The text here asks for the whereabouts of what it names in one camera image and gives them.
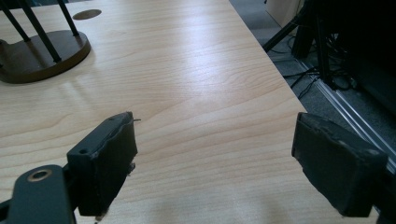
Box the brown cup holder rack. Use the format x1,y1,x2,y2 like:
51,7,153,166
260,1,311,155
0,0,92,85

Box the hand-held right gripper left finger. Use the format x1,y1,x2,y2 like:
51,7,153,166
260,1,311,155
66,111,139,217

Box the black floor cables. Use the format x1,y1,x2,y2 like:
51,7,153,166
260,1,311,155
274,31,359,101

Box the light wooden shelf frame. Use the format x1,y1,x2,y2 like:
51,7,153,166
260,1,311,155
265,0,304,27

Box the black tripod stand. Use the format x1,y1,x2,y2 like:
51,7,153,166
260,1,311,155
262,0,356,91

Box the dark round table grommet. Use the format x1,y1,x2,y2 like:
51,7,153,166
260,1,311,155
72,8,103,21

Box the aluminium floor rail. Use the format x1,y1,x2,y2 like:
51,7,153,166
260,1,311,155
295,59,396,175

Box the dark curtain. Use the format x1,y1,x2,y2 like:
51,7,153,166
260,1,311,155
304,0,396,118

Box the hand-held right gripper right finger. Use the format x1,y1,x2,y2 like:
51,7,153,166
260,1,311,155
291,111,389,218

